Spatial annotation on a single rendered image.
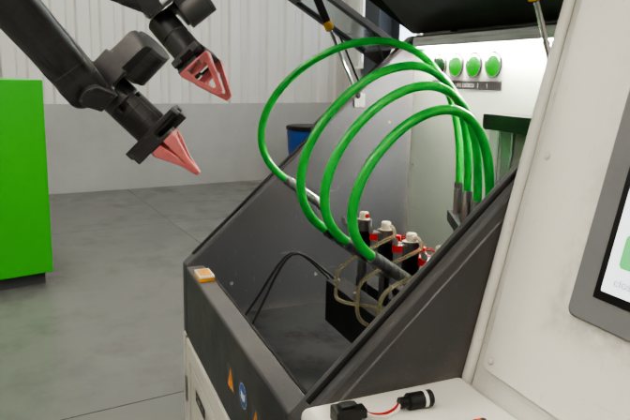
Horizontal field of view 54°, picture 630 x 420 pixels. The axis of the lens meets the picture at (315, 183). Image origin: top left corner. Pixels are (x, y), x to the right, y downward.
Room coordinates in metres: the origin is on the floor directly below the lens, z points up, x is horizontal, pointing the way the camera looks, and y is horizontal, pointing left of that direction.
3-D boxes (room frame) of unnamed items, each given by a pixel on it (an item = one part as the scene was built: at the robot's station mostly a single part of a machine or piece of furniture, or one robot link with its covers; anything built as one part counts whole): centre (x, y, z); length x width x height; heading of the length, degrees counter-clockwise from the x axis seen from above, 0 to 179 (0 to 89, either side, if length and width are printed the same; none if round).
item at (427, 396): (0.64, -0.08, 0.99); 0.12 x 0.02 x 0.02; 110
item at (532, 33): (1.18, -0.33, 1.43); 0.54 x 0.03 x 0.02; 23
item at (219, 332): (0.98, 0.13, 0.87); 0.62 x 0.04 x 0.16; 23
